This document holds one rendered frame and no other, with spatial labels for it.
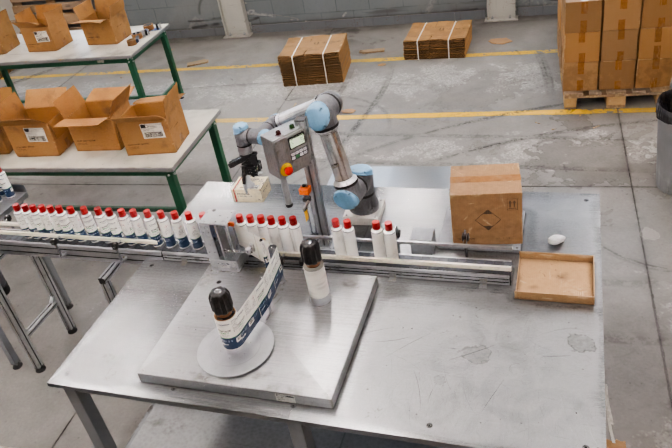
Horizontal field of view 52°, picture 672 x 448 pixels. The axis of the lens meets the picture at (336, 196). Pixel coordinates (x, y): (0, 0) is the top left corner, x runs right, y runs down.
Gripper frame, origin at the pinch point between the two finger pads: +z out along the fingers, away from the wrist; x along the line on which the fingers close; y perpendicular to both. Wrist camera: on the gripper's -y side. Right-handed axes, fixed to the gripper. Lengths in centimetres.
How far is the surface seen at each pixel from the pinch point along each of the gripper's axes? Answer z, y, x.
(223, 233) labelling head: -5.7, 5.5, -46.7
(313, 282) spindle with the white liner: -1, 53, -70
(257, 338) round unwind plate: 11, 35, -92
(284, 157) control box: -39, 37, -36
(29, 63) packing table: 31, -323, 247
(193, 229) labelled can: 0.5, -15.3, -36.8
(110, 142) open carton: 19, -132, 77
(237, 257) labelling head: 6, 10, -49
